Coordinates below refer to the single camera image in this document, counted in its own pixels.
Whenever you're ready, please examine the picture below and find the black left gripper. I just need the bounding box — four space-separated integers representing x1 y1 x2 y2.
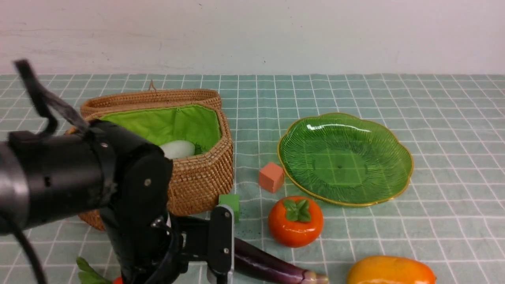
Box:
118 205 235 284

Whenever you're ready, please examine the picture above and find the purple eggplant toy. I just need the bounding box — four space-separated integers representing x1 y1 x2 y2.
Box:
234 238 329 284

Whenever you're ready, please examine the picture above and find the orange persimmon toy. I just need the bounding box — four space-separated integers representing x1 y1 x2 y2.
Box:
267 196 324 248

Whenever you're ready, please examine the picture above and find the white radish toy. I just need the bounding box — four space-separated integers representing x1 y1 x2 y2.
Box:
159 140 196 159

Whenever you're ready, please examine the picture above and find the red vegetable with green leaves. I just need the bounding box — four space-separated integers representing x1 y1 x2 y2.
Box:
76 257 123 284

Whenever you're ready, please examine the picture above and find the orange mango toy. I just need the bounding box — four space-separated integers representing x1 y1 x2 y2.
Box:
346 255 437 284

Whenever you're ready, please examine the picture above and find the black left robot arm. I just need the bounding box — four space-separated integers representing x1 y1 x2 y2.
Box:
1 120 234 284

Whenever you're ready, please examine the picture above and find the green foam cube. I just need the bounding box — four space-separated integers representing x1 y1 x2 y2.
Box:
218 194 240 223

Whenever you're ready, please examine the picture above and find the woven wicker basket green lining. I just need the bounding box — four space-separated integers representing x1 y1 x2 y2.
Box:
80 102 234 216

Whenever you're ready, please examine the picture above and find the orange-pink foam cube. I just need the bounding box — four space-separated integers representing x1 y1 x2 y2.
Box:
258 162 284 194

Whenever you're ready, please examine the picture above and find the green glass leaf plate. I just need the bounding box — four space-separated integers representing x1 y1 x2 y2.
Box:
277 112 414 208

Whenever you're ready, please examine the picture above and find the woven wicker basket lid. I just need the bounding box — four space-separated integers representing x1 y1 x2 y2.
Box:
80 81 222 116

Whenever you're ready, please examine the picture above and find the green checkered tablecloth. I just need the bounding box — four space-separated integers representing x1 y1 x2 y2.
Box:
0 73 505 284

